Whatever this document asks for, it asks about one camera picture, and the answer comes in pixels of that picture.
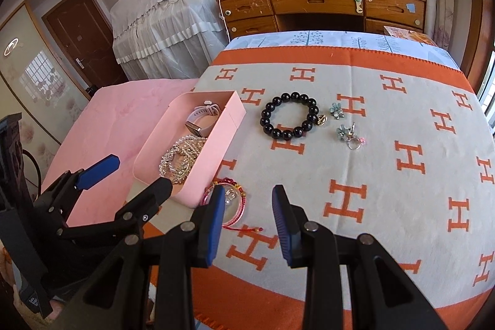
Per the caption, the brown wooden door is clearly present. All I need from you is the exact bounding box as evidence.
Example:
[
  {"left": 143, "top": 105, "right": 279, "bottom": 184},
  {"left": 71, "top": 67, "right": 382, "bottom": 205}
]
[{"left": 42, "top": 0, "right": 128, "bottom": 91}]

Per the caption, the barred window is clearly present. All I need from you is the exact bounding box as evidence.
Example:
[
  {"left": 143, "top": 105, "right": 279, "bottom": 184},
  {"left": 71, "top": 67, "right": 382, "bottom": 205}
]
[{"left": 476, "top": 44, "right": 495, "bottom": 122}]

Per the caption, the frosted sliding door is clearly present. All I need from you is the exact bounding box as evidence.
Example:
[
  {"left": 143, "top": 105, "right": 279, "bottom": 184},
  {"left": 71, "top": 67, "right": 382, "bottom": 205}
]
[{"left": 0, "top": 3, "right": 89, "bottom": 145}]

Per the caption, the pink rectangular box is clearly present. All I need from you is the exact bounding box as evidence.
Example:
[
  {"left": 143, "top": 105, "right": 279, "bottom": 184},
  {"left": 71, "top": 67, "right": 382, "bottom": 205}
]
[{"left": 132, "top": 90, "right": 247, "bottom": 209}]

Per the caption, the red string bracelet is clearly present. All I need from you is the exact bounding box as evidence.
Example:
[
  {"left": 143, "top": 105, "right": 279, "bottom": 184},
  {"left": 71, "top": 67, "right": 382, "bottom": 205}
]
[{"left": 204, "top": 177, "right": 265, "bottom": 232}]

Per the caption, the orange patterned blanket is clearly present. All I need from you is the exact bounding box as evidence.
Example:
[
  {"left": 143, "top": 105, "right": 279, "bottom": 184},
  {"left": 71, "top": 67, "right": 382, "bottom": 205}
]
[{"left": 149, "top": 46, "right": 495, "bottom": 330}]

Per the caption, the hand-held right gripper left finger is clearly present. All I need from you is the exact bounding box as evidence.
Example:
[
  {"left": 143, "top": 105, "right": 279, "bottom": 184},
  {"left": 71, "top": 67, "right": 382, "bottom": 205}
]
[{"left": 50, "top": 185, "right": 227, "bottom": 330}]

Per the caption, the black bead bracelet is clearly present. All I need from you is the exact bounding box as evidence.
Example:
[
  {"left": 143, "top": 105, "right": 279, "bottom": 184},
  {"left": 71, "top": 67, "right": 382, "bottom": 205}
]
[{"left": 260, "top": 92, "right": 329, "bottom": 139}]

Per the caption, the pearl bead bracelet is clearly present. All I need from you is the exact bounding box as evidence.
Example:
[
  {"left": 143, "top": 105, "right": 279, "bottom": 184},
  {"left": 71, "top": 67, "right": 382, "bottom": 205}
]
[{"left": 158, "top": 135, "right": 207, "bottom": 186}]

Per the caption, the pink smartwatch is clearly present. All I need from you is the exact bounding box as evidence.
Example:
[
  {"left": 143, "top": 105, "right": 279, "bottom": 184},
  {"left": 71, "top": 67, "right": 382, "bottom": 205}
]
[{"left": 184, "top": 101, "right": 222, "bottom": 137}]

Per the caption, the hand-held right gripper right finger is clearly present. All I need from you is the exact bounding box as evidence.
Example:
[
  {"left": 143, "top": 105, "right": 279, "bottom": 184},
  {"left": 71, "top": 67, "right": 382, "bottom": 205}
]
[{"left": 272, "top": 184, "right": 450, "bottom": 330}]

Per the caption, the orange magazine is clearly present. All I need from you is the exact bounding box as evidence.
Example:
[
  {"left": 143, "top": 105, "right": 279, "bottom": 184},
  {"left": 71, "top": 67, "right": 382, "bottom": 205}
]
[{"left": 383, "top": 26, "right": 434, "bottom": 45}]

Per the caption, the lace covered piano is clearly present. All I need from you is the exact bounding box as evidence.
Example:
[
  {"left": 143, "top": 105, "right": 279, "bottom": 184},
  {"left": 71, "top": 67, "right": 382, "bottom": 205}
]
[{"left": 110, "top": 0, "right": 230, "bottom": 81}]

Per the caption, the wooden desk with drawers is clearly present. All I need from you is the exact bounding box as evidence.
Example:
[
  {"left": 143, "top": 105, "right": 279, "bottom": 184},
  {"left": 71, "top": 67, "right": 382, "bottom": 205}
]
[{"left": 217, "top": 0, "right": 428, "bottom": 41}]

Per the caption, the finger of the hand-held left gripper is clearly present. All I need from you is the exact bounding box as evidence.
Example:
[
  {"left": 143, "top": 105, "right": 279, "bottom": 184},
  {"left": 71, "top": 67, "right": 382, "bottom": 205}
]
[
  {"left": 56, "top": 178, "right": 173, "bottom": 246},
  {"left": 33, "top": 155, "right": 120, "bottom": 222}
]

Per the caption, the person's left hand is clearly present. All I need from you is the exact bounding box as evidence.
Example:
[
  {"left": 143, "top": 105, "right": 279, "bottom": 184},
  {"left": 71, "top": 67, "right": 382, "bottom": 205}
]
[{"left": 0, "top": 245, "right": 24, "bottom": 330}]

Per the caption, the white charger cable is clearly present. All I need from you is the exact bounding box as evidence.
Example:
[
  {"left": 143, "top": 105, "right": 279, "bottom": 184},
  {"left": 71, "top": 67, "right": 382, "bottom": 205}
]
[{"left": 218, "top": 0, "right": 230, "bottom": 41}]

